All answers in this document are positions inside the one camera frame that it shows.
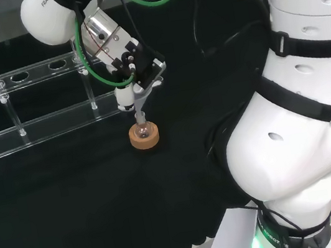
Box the clear round-bottom glass flask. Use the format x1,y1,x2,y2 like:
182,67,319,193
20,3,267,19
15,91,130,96
130,110,154,142

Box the clear acrylic funnel stand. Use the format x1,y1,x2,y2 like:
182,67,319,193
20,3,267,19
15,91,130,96
0,26,131,161

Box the translucent plastic funnel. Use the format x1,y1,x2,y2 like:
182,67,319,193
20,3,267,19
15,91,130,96
129,78,169,125

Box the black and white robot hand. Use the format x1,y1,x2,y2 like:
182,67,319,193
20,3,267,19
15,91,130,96
101,35,174,115

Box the brown cork ring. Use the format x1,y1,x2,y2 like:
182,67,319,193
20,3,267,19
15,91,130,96
127,120,162,153

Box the black table cloth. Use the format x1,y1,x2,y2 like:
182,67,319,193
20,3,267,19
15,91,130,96
0,0,309,248

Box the grey metal base plate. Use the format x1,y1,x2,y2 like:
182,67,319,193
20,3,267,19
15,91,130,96
194,202,268,248

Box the black cable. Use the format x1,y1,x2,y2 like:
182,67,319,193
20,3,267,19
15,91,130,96
187,0,277,60

